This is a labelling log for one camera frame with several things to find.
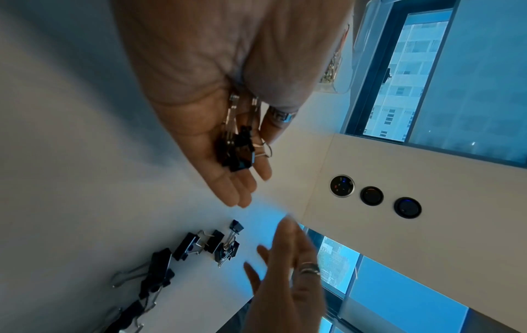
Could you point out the person's left hand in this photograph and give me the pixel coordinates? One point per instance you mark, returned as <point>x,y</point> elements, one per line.
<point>206,48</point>

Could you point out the person's right hand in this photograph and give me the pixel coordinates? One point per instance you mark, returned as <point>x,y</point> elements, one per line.
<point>288,292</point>

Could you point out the small black binder clip bunch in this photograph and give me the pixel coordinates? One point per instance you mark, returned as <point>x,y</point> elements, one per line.
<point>236,159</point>

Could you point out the pile of coloured paper clips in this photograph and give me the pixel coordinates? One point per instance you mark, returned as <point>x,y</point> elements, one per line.
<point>331,70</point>

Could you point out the group of black binder clips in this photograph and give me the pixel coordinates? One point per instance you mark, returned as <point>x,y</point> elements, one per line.
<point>158,270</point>

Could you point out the transparent box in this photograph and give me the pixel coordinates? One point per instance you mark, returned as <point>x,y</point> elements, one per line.
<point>350,74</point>

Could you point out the window with roller blind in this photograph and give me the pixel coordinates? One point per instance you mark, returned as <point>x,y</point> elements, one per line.
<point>333,260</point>

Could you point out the beige roller blind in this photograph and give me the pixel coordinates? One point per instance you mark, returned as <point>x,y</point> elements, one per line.
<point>403,292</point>

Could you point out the silver-rimmed round socket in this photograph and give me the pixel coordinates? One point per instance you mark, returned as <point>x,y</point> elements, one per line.
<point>341,186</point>

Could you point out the black round socket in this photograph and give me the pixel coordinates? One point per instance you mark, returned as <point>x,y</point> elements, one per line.
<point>371,195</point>
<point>407,207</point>

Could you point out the white socket panel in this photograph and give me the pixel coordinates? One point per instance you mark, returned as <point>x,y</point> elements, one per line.
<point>432,244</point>

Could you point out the window behind long sofa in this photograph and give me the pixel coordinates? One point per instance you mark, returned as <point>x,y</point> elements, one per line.
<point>411,48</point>

